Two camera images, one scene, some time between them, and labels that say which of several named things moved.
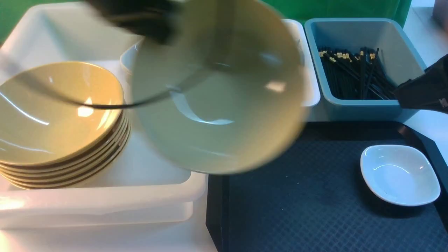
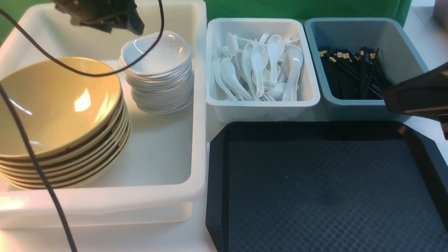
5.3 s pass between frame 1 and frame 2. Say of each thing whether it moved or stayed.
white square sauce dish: moved
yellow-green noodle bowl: moved
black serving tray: stayed
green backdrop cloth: stayed
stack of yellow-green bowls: stayed
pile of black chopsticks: stayed
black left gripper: moved
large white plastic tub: stayed
